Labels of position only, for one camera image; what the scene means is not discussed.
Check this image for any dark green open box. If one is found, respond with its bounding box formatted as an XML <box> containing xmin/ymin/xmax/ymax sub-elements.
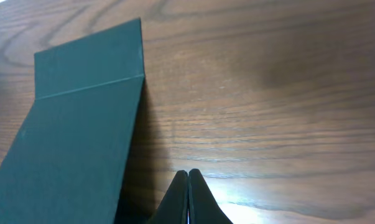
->
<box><xmin>0</xmin><ymin>19</ymin><xmax>144</xmax><ymax>223</ymax></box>

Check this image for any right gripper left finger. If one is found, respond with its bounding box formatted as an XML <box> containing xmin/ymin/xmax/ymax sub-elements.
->
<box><xmin>147</xmin><ymin>170</ymin><xmax>188</xmax><ymax>224</ymax></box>

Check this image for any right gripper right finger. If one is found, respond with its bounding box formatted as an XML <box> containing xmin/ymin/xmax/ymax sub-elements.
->
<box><xmin>188</xmin><ymin>169</ymin><xmax>232</xmax><ymax>224</ymax></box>

